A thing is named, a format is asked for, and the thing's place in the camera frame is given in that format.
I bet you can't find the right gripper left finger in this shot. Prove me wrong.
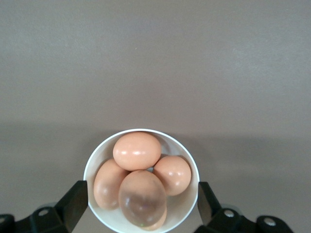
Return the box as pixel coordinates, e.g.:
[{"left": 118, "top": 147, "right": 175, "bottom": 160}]
[{"left": 0, "top": 181, "right": 88, "bottom": 233}]

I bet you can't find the brown egg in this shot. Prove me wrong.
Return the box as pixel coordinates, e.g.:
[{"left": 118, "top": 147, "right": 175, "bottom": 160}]
[
  {"left": 139, "top": 208, "right": 168, "bottom": 232},
  {"left": 93, "top": 159, "right": 131, "bottom": 211},
  {"left": 118, "top": 170, "right": 168, "bottom": 228},
  {"left": 113, "top": 132, "right": 162, "bottom": 171},
  {"left": 152, "top": 155, "right": 192, "bottom": 197}
]

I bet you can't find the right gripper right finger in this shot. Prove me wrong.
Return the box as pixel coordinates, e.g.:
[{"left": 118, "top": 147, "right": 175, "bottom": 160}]
[{"left": 194, "top": 182, "right": 296, "bottom": 233}]

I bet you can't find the white round bowl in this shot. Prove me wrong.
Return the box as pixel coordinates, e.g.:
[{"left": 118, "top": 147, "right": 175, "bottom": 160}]
[{"left": 83, "top": 128, "right": 200, "bottom": 233}]

